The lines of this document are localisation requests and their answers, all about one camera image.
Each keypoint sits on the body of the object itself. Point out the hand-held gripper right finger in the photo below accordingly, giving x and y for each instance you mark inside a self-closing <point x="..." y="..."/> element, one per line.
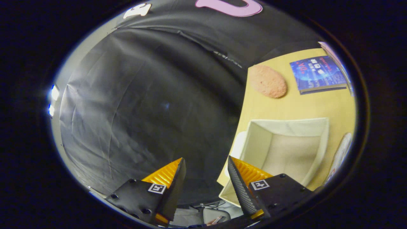
<point x="241" y="190"/>

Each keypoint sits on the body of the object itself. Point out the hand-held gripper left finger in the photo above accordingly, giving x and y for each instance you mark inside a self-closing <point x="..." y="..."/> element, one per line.
<point x="175" y="194"/>

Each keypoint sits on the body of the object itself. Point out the cream fabric storage box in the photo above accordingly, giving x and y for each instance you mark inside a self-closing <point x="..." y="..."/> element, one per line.
<point x="292" y="152"/>

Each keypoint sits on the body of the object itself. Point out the white canvas shoe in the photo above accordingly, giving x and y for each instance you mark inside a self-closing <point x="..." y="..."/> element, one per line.
<point x="341" y="156"/>

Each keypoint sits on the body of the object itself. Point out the orange oval sponge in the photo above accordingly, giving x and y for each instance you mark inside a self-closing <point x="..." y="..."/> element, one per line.
<point x="267" y="81"/>

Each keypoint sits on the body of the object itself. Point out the blue cover book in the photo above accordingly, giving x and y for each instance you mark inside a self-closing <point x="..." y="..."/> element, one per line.
<point x="318" y="74"/>

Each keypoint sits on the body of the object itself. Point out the pink cover book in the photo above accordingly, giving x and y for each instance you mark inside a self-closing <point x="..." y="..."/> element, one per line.
<point x="338" y="60"/>

